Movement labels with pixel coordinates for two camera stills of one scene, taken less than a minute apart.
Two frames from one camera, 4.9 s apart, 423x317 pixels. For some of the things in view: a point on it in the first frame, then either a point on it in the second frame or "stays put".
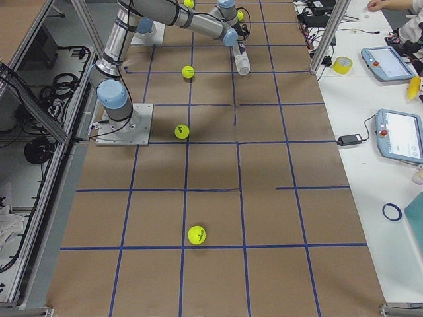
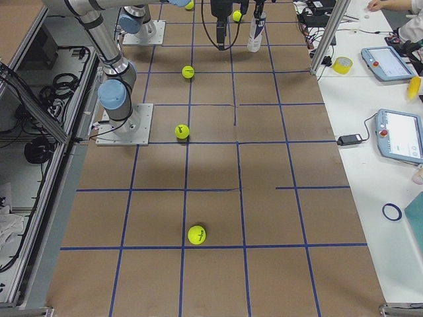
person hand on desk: (375, 5) stays put
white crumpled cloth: (10, 225) stays put
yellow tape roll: (342, 65) stays put
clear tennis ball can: (242, 62) → (256, 32)
